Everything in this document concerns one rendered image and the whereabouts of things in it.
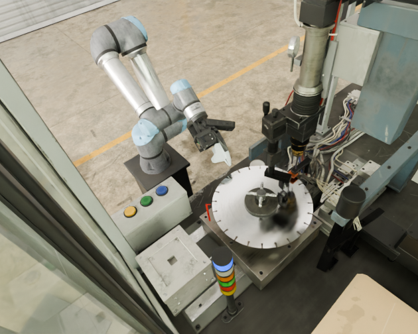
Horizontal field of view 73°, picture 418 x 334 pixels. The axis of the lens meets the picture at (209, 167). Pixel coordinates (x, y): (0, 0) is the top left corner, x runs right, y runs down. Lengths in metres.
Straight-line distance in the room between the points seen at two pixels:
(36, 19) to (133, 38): 5.27
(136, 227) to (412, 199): 1.07
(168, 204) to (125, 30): 0.71
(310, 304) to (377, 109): 0.63
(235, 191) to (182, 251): 0.27
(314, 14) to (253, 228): 0.59
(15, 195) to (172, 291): 0.72
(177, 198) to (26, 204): 0.86
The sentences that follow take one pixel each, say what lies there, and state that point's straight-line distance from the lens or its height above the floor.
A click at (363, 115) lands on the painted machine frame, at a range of 0.81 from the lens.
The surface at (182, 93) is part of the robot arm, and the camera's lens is 1.05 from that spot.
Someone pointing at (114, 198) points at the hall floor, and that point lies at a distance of 2.40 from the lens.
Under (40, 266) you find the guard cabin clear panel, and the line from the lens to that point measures 0.22.
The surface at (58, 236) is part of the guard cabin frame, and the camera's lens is 0.28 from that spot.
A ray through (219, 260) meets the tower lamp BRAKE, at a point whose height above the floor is 1.16.
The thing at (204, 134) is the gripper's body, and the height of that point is 1.09.
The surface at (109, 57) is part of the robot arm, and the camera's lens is 1.22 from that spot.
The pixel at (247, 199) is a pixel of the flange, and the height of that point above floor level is 0.96.
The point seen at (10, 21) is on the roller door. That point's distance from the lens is 6.44.
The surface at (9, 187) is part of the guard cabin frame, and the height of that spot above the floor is 1.61.
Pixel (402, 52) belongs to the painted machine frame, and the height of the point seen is 1.44.
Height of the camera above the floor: 1.74
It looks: 47 degrees down
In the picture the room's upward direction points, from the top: 10 degrees counter-clockwise
